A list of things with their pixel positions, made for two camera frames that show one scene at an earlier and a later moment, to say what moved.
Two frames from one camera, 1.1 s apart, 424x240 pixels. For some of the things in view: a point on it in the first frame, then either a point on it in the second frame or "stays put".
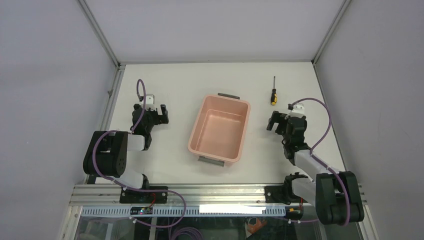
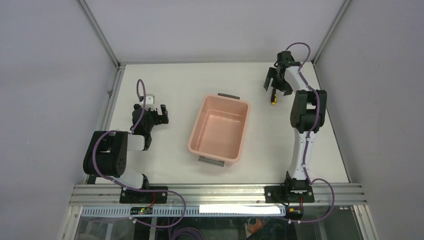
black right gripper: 276,117 -> 272,73
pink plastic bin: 219,128 stays put
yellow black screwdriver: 274,96 stays put
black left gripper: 159,119 stays put
